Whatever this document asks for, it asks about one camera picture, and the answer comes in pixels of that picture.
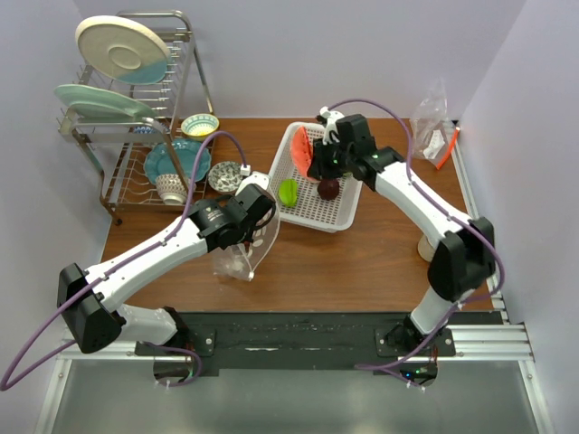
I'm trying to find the blue patterned small dish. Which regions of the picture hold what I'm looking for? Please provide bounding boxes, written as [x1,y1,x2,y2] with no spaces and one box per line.
[132,126,170,134]

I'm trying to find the teal scalloped plate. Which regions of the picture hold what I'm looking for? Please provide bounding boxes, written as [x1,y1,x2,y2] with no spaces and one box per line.
[144,137,211,184]

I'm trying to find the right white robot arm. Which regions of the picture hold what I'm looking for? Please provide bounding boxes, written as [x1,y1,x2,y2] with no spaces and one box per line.
[308,107,496,355]

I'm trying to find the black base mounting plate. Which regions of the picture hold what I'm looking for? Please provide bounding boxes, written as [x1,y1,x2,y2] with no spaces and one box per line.
[130,310,504,379]

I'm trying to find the brown patterned small bowl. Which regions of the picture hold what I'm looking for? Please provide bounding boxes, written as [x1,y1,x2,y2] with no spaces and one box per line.
[155,174,188,205]

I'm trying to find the metal dish rack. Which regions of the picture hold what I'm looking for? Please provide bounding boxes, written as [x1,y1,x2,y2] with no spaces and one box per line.
[54,10,214,225]

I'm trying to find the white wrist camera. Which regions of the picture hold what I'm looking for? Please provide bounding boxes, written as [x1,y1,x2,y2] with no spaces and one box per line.
[317,106,344,145]
[236,165,271,193]

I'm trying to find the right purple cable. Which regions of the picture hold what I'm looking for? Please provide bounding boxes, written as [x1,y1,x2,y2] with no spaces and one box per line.
[327,99,506,381]

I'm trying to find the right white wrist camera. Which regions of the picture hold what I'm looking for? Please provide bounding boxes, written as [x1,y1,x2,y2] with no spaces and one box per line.
[317,106,344,145]

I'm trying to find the watermelon slice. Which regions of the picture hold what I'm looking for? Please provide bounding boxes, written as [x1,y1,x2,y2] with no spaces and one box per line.
[290,127,318,183]

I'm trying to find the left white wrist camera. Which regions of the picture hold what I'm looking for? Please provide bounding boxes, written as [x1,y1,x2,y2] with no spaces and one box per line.
[236,165,271,193]

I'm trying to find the dark purple plum far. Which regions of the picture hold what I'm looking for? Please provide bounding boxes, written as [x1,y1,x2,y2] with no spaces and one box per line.
[317,179,340,201]

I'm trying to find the mint green plate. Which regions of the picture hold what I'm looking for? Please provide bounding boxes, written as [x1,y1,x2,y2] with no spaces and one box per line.
[54,84,157,119]

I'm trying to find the teal yellow patterned bowl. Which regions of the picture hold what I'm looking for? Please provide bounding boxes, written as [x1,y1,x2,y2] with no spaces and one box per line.
[180,113,220,140]

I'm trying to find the clear bag with orange zipper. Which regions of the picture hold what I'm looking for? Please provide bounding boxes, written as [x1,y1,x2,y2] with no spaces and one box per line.
[411,78,460,170]

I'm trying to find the green leafy toy fruit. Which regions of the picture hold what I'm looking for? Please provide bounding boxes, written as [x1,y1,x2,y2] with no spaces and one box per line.
[278,179,299,208]

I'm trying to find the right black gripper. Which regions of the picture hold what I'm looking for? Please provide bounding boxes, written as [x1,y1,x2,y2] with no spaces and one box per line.
[308,137,354,182]

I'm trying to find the cream and teal large plate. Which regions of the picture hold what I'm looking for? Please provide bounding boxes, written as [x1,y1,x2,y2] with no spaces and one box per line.
[75,15,171,85]

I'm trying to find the clear polka dot zip bag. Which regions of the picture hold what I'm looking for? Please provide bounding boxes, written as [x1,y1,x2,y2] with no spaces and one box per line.
[211,212,280,281]

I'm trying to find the cream ceramic mug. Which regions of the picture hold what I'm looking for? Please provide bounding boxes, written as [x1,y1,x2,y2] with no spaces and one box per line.
[417,235,436,263]

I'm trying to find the purple cable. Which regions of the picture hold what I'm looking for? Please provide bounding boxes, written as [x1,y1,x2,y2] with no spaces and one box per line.
[327,99,506,381]
[0,131,251,391]

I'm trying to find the white perforated plastic basket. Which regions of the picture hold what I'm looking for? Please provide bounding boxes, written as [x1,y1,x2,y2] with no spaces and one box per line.
[269,121,363,233]

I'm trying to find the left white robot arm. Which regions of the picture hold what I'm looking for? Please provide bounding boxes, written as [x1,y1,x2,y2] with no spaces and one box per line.
[57,184,276,354]

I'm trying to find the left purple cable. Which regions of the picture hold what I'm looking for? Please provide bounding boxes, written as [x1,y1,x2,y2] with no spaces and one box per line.
[0,131,251,391]

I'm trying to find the grey leaf patterned bowl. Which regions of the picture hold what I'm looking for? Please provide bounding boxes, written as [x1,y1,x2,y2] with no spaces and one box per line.
[207,161,243,194]

